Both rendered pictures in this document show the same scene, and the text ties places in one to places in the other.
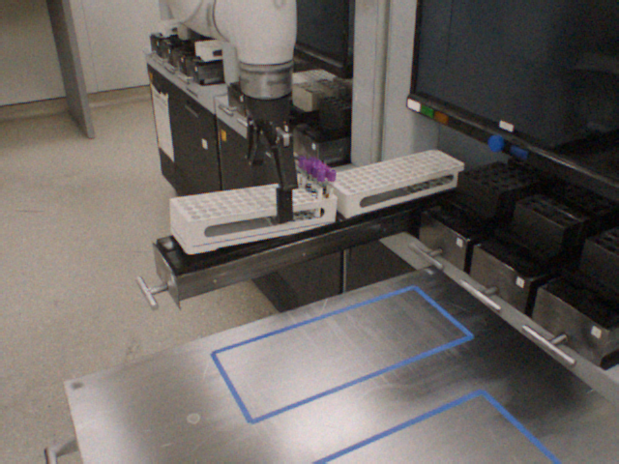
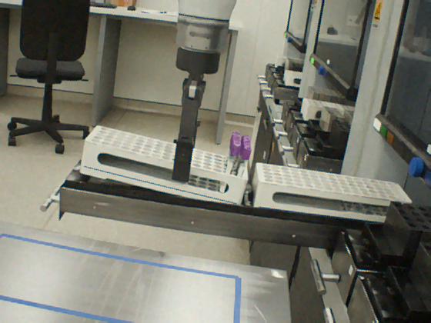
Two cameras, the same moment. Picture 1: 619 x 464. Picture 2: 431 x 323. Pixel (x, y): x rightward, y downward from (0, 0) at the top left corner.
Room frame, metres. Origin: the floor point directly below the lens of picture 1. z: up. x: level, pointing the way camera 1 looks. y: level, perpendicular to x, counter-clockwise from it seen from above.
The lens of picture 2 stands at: (0.24, -0.40, 1.20)
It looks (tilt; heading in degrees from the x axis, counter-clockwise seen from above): 19 degrees down; 29
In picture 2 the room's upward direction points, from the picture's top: 9 degrees clockwise
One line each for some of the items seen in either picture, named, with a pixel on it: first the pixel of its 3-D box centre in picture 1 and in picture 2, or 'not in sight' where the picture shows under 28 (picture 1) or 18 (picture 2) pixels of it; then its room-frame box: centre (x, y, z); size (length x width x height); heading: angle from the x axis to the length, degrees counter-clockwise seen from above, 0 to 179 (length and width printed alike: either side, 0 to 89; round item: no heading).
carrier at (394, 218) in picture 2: (479, 194); (400, 231); (1.08, -0.32, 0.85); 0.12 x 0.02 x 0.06; 31
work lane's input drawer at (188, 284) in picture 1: (319, 227); (233, 211); (1.08, 0.00, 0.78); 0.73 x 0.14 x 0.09; 120
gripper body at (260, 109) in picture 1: (268, 118); (195, 74); (1.03, 0.09, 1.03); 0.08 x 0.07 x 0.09; 30
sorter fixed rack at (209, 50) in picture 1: (237, 48); (319, 84); (2.36, 0.31, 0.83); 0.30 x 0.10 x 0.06; 120
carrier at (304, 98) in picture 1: (305, 99); (327, 121); (1.69, 0.04, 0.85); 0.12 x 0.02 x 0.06; 31
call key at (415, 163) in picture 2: (496, 143); (415, 167); (1.03, -0.32, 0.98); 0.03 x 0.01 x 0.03; 30
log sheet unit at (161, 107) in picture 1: (160, 121); (252, 134); (2.68, 0.72, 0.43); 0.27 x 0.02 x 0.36; 30
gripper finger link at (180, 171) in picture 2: (284, 204); (182, 161); (0.98, 0.06, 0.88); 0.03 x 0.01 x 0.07; 120
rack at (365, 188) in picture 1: (394, 184); (330, 197); (1.17, -0.16, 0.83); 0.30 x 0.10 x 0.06; 120
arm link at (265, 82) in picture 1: (266, 76); (202, 33); (1.03, 0.09, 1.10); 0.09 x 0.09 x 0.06
